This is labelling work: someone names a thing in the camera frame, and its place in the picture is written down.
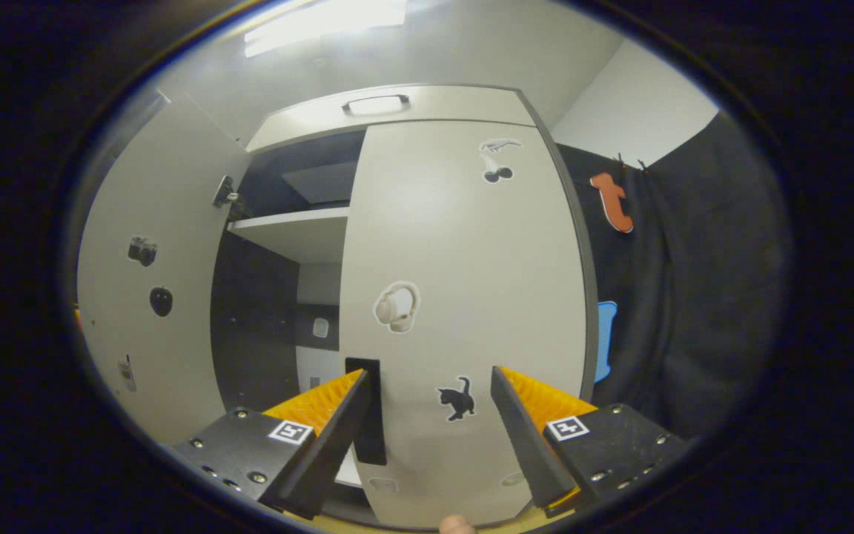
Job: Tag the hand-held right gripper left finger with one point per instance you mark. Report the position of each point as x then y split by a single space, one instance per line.
338 430

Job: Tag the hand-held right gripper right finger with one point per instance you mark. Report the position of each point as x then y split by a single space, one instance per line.
520 430

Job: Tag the white cabinet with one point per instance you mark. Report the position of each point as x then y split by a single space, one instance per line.
253 334

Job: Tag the white door with camera sticker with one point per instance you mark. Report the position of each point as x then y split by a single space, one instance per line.
175 334

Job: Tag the white cabinet shelf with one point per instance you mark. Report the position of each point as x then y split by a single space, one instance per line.
301 233

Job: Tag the white cabinet drawer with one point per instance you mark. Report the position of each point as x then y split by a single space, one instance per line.
457 107

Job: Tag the black backdrop cloth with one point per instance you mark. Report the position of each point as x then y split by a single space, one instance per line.
694 297

